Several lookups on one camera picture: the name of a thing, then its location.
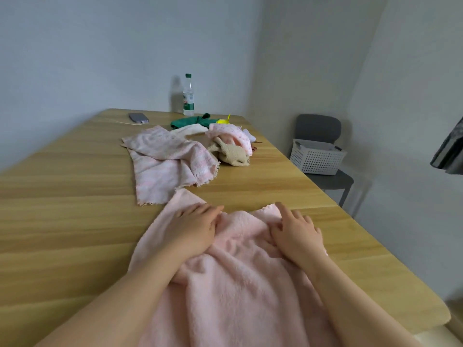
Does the salmon pink scalloped towel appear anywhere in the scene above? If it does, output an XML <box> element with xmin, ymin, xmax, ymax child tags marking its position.
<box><xmin>126</xmin><ymin>187</ymin><xmax>342</xmax><ymax>347</ymax></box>

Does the small white towel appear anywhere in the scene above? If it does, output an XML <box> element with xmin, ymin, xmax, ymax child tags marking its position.
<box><xmin>170</xmin><ymin>123</ymin><xmax>209</xmax><ymax>140</ymax></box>

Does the wooden table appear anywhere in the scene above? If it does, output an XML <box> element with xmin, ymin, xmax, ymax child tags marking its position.
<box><xmin>0</xmin><ymin>108</ymin><xmax>452</xmax><ymax>347</ymax></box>

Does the pale pink towel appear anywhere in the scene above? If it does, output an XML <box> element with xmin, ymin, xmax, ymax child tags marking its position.
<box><xmin>121</xmin><ymin>125</ymin><xmax>220</xmax><ymax>206</ymax></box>

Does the dark grey curtain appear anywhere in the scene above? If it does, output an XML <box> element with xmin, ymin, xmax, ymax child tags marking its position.
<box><xmin>429</xmin><ymin>117</ymin><xmax>463</xmax><ymax>176</ymax></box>

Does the person's right forearm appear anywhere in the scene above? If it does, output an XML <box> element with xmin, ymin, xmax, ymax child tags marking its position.
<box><xmin>307</xmin><ymin>254</ymin><xmax>424</xmax><ymax>347</ymax></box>

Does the pink dotted cloth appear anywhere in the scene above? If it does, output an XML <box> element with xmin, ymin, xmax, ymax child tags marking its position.
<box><xmin>205</xmin><ymin>123</ymin><xmax>253</xmax><ymax>157</ymax></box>

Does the person's right hand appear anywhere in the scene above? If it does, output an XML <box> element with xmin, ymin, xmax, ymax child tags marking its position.
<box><xmin>269</xmin><ymin>201</ymin><xmax>328</xmax><ymax>275</ymax></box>

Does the clear green-label water bottle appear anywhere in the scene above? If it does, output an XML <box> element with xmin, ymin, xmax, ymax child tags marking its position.
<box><xmin>182</xmin><ymin>73</ymin><xmax>195</xmax><ymax>117</ymax></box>

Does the grey chair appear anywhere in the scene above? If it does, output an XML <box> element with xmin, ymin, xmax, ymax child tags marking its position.
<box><xmin>291</xmin><ymin>114</ymin><xmax>354</xmax><ymax>208</ymax></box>

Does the person's left hand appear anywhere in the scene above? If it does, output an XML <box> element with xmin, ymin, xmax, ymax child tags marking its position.
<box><xmin>164</xmin><ymin>202</ymin><xmax>225</xmax><ymax>263</ymax></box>

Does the white charging cable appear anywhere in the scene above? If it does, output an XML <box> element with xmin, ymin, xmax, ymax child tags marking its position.
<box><xmin>103</xmin><ymin>118</ymin><xmax>144</xmax><ymax>126</ymax></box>

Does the tan brown towel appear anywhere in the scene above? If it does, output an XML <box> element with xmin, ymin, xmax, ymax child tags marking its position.
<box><xmin>207</xmin><ymin>136</ymin><xmax>251</xmax><ymax>167</ymax></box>

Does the white plastic basket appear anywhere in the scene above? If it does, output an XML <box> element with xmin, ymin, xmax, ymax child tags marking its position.
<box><xmin>289</xmin><ymin>139</ymin><xmax>348</xmax><ymax>176</ymax></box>

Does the person's left forearm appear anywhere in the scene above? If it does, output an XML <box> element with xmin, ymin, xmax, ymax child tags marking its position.
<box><xmin>36</xmin><ymin>245</ymin><xmax>203</xmax><ymax>347</ymax></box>

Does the green cloth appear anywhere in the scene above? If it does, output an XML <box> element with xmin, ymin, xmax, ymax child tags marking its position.
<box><xmin>170</xmin><ymin>113</ymin><xmax>219</xmax><ymax>130</ymax></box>

